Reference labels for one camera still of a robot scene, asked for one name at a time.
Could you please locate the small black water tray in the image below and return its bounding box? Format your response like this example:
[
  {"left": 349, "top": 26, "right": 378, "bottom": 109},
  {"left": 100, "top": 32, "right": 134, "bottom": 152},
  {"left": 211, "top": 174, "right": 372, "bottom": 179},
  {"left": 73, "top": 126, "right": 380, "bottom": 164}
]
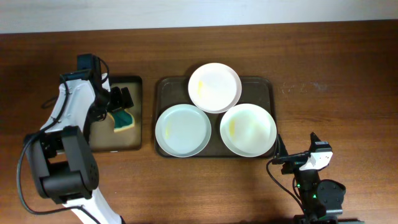
[{"left": 90, "top": 76, "right": 142, "bottom": 152}]

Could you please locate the green yellow sponge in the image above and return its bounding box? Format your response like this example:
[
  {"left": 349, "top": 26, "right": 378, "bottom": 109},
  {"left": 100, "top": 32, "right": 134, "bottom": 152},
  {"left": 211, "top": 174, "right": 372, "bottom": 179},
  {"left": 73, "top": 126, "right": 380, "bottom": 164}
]
[{"left": 108, "top": 109, "right": 135, "bottom": 133}]

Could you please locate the light green plate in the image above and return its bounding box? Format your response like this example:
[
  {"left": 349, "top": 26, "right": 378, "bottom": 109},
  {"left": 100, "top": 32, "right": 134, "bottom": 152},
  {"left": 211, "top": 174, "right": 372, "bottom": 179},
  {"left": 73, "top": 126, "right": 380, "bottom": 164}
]
[{"left": 220, "top": 103, "right": 277, "bottom": 157}]

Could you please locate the pinkish white plate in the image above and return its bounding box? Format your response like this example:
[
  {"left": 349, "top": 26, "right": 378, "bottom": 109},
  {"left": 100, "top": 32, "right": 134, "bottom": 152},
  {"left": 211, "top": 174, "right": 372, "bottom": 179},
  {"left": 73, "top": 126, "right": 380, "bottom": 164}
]
[{"left": 188, "top": 63, "right": 243, "bottom": 113}]

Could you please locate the large brown serving tray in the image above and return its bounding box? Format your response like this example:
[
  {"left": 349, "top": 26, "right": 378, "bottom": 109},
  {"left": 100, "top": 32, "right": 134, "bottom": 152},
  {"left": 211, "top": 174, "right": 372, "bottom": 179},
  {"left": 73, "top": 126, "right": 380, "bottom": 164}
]
[{"left": 155, "top": 76, "right": 277, "bottom": 159}]

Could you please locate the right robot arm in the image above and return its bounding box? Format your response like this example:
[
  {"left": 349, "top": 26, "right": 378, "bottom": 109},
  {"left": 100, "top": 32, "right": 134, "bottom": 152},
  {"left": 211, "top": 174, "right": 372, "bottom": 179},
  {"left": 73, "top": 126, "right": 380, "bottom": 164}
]
[{"left": 272, "top": 133, "right": 362, "bottom": 224}]

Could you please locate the light blue plate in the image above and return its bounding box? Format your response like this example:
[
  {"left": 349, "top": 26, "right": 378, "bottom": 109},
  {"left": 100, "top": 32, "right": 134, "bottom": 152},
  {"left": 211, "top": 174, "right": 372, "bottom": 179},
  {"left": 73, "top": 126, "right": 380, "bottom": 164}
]
[{"left": 155, "top": 104, "right": 211, "bottom": 158}]

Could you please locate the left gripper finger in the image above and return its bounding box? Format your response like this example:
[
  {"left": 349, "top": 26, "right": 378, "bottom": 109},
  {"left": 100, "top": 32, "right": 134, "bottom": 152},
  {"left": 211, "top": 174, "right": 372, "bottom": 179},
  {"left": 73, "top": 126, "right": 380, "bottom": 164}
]
[
  {"left": 110, "top": 86, "right": 124, "bottom": 112},
  {"left": 121, "top": 87, "right": 134, "bottom": 109}
]

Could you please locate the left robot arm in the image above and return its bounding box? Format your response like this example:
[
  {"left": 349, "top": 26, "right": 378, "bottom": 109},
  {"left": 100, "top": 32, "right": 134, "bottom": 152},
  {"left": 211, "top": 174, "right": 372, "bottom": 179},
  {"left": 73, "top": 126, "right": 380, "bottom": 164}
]
[{"left": 20, "top": 54, "right": 136, "bottom": 223}]

